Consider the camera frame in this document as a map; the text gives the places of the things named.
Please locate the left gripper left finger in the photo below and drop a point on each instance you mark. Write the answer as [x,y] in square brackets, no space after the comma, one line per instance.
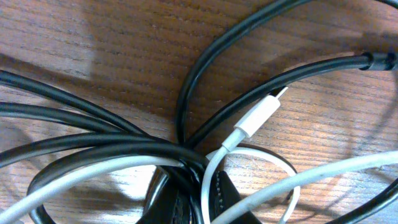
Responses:
[163,204]

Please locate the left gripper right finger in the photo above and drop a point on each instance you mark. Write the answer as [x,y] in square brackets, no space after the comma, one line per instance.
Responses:
[224,195]

